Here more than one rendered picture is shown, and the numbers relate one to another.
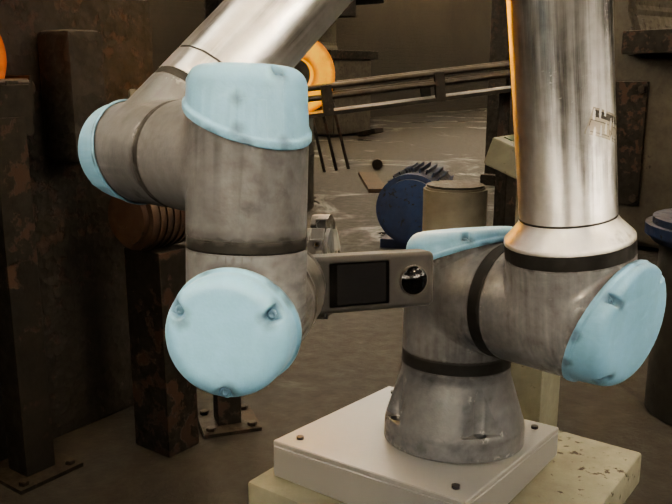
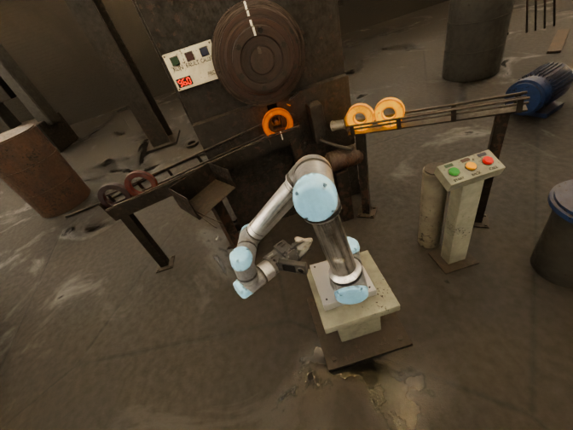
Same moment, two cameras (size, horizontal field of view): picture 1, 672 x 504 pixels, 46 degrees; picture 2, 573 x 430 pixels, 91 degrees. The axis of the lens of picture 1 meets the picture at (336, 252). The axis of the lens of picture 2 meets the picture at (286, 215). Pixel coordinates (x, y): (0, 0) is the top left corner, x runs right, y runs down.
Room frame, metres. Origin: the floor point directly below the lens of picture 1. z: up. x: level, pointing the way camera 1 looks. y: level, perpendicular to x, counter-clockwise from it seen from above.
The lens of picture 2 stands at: (0.23, -0.62, 1.38)
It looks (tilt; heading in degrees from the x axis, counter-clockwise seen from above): 39 degrees down; 54
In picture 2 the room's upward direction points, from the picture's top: 18 degrees counter-clockwise
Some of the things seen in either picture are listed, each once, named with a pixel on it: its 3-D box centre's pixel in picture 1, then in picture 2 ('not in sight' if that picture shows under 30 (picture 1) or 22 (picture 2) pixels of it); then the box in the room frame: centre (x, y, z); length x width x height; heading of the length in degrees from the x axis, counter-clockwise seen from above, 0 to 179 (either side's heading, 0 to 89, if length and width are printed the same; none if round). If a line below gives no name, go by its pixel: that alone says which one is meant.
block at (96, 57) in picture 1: (72, 97); (316, 122); (1.49, 0.49, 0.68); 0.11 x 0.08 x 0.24; 54
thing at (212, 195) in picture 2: not in sight; (224, 228); (0.71, 0.67, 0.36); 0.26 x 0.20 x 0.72; 179
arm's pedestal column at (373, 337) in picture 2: not in sight; (351, 306); (0.79, -0.13, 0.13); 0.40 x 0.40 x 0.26; 53
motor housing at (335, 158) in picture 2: (176, 311); (347, 184); (1.47, 0.31, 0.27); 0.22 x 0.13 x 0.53; 144
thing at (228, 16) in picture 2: not in sight; (258, 56); (1.29, 0.62, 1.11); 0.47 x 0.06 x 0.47; 144
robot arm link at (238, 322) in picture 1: (245, 314); (250, 281); (0.47, 0.06, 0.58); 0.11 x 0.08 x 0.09; 173
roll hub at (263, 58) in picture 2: not in sight; (261, 60); (1.23, 0.54, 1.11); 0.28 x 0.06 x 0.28; 144
